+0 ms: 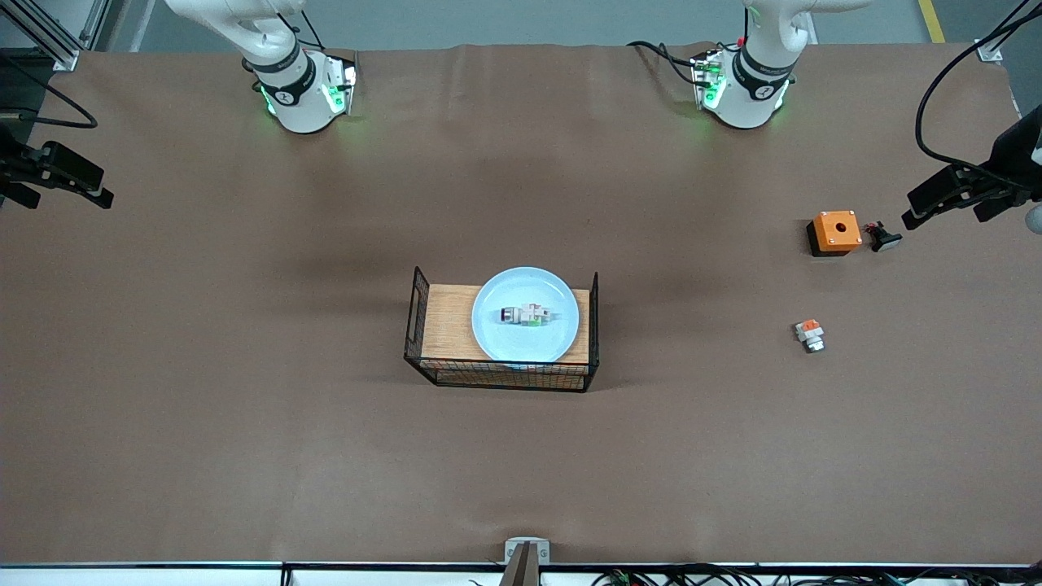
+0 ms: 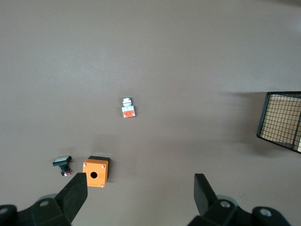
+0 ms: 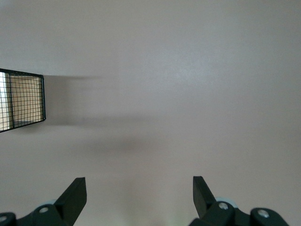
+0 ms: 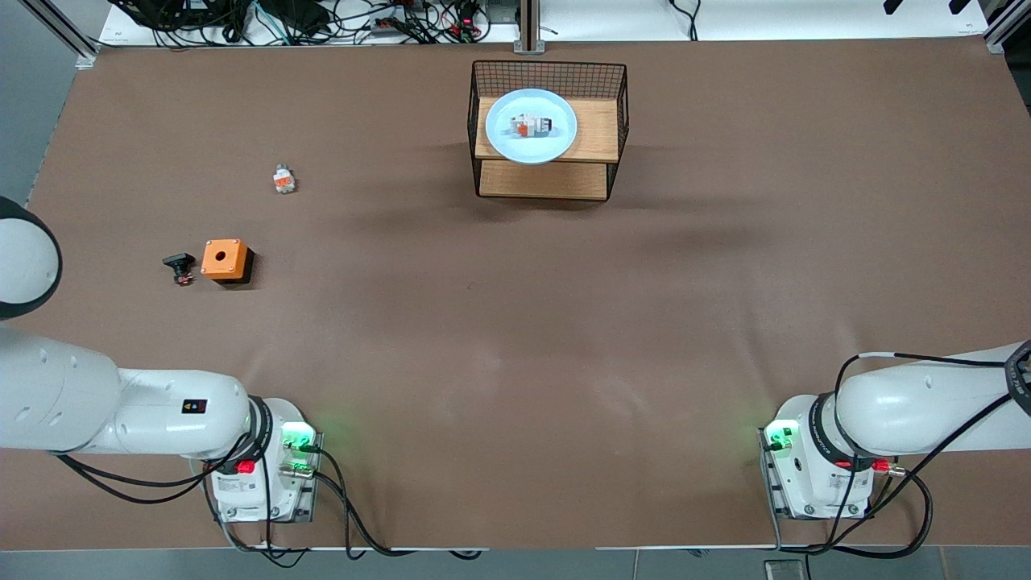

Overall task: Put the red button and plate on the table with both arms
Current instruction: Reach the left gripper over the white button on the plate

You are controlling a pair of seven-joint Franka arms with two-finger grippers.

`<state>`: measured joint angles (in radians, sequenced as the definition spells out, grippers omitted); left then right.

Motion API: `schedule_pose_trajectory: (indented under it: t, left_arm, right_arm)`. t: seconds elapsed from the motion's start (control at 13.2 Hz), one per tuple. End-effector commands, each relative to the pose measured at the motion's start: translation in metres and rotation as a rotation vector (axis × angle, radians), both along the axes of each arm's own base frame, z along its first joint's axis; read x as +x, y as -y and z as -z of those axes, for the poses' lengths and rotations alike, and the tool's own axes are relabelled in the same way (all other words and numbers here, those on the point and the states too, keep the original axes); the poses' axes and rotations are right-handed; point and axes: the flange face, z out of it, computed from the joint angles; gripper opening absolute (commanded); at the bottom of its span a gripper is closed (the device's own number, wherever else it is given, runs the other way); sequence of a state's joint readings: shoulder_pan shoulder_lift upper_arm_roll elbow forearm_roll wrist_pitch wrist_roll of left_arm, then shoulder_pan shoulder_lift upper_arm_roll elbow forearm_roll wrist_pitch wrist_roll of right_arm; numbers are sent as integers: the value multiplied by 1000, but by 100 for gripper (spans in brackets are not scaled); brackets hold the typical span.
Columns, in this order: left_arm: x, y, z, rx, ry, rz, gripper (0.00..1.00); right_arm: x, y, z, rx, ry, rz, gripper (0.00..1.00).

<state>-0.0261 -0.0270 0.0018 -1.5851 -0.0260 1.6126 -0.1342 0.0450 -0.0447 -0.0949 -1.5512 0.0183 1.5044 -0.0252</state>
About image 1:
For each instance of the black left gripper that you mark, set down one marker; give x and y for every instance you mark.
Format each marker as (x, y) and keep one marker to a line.
(1012, 156)

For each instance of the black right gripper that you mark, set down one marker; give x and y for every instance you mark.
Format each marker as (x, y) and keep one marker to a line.
(10, 163)

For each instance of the white push button switch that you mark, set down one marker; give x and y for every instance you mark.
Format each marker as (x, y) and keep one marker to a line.
(531, 314)

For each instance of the light blue round plate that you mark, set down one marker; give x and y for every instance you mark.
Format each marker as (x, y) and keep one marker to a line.
(505, 342)

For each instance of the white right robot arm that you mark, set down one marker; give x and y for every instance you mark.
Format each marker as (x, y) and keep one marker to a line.
(293, 98)

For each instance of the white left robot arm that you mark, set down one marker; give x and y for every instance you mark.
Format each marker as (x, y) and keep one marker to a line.
(753, 89)

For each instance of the black push button head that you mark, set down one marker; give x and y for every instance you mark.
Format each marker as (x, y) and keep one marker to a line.
(883, 239)

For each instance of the orange white contact block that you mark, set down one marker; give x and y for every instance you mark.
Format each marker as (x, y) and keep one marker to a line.
(809, 334)

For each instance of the brown table cover sheet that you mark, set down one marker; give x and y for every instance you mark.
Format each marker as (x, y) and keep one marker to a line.
(244, 456)

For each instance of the orange button enclosure box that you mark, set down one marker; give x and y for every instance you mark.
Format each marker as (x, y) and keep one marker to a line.
(837, 232)

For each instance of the white table edge rail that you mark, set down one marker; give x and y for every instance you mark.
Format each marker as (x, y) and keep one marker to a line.
(122, 578)

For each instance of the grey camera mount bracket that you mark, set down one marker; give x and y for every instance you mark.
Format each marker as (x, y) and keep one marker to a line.
(527, 555)

